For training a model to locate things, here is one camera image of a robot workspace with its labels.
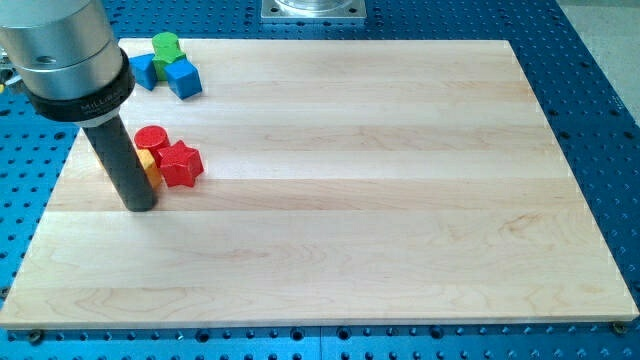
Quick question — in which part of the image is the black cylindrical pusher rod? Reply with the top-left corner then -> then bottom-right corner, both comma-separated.
83,116 -> 157,212

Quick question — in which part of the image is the black tool mounting collar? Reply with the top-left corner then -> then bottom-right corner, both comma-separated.
25,48 -> 136,123

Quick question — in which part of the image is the yellow block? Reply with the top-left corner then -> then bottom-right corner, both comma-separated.
136,149 -> 162,189

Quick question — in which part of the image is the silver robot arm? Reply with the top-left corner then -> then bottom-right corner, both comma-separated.
1,0 -> 156,212

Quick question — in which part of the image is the green star block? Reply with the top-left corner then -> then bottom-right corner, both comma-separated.
152,51 -> 186,81

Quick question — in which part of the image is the red star block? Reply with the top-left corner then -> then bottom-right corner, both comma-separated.
158,140 -> 204,187

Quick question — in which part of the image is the red cylinder block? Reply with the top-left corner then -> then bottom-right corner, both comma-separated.
134,125 -> 170,165

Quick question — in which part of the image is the blue triangular block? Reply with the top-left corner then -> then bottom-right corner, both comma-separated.
129,54 -> 158,91

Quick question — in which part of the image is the blue cube block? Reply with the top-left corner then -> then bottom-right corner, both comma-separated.
165,59 -> 202,100

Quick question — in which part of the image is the green cylinder block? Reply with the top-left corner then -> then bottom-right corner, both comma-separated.
151,32 -> 181,55

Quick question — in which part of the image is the wooden board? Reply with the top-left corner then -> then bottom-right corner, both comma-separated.
1,39 -> 639,329

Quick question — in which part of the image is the blue perforated table plate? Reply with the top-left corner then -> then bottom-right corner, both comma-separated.
1,0 -> 639,359

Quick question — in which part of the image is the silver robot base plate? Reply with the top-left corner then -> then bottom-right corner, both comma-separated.
260,0 -> 367,24

